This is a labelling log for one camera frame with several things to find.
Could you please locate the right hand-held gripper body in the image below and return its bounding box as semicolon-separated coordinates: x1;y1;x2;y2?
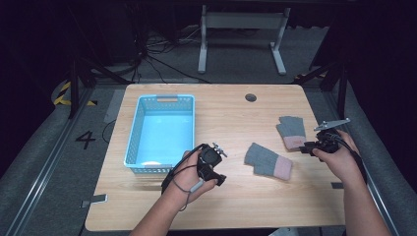
314;118;351;154

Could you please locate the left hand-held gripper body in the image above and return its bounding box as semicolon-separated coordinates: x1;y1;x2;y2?
196;142;228;182

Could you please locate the grey knit glove pink cuff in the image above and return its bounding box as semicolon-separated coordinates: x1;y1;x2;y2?
244;142;294;181
275;115;308;151

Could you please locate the light blue plastic basket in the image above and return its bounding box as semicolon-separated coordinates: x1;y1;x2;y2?
123;93;197;174

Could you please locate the person's right hand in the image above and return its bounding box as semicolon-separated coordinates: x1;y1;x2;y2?
312;129;362;185

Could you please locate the person's left hand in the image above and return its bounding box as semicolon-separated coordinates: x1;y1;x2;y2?
163;150;219;207

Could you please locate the grey tape piece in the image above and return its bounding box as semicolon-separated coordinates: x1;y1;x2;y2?
80;193;109;209

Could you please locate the white metal stand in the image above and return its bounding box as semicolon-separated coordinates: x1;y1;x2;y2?
197;4;292;76

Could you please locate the yellow black hazard tape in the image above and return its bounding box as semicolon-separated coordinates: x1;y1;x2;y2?
53;81;98;107

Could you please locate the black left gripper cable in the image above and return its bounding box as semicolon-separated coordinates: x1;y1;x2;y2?
160;143;209;195

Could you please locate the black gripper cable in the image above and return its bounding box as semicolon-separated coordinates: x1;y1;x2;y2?
328;132;369;185
160;143;209;195

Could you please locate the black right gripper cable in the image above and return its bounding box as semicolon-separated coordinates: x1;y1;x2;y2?
328;132;369;185

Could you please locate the thin grey wrist lanyard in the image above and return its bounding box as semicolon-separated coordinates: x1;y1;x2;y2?
171;164;198;212

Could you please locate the black metal frame stand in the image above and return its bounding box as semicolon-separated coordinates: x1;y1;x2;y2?
67;55;133;120
294;58;349;123

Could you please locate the long aluminium floor rail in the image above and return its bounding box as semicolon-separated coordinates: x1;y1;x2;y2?
4;88;94;236
323;89;399;236

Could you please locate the bundle of black floor cables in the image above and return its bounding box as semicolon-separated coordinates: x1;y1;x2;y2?
131;25;211;85

